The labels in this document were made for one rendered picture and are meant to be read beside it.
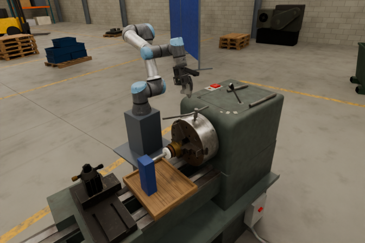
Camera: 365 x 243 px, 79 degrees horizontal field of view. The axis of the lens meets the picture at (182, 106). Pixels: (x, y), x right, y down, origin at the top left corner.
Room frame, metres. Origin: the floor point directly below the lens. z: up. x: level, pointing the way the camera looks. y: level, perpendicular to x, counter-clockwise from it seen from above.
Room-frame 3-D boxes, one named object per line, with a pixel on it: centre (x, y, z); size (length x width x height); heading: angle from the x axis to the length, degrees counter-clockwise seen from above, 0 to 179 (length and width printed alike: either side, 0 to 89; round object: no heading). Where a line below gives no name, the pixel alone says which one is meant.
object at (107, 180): (0.84, 0.45, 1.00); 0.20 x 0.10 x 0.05; 129
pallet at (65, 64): (7.35, 3.76, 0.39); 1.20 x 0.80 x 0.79; 149
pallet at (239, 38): (9.17, -2.20, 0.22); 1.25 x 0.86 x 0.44; 144
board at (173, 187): (0.98, 0.15, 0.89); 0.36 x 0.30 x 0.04; 39
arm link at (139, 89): (1.53, 0.31, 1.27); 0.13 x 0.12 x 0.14; 123
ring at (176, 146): (1.06, 0.06, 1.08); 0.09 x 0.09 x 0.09; 39
